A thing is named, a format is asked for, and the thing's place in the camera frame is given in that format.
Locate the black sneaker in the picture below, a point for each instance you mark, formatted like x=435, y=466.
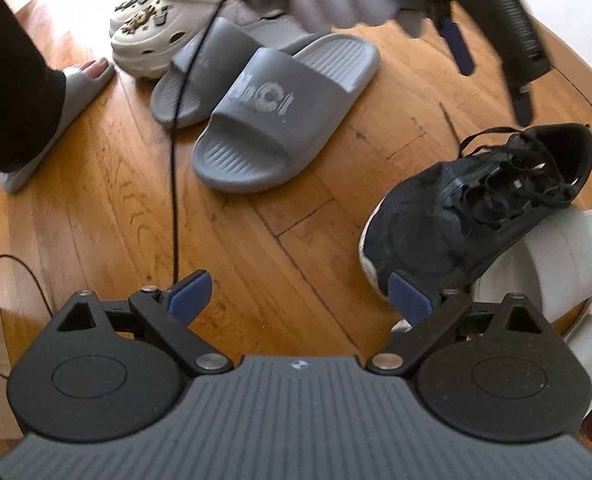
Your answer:
x=426, y=225

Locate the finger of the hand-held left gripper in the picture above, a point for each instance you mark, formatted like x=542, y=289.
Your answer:
x=522, y=105
x=458, y=47

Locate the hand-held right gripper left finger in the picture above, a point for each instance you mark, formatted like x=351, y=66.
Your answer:
x=190, y=295

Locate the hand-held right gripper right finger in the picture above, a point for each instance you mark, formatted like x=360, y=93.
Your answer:
x=411, y=302

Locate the person's left foot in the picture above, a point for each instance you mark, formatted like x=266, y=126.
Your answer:
x=88, y=70

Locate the dark grey slide clear print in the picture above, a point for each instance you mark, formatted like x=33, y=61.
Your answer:
x=276, y=110

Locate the person's left hand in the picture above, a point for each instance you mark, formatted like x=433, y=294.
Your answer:
x=326, y=5

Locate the dark grey slide worn print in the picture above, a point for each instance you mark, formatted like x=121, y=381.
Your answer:
x=215, y=45

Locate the worn grey slipper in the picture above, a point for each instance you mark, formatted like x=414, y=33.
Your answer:
x=45, y=140

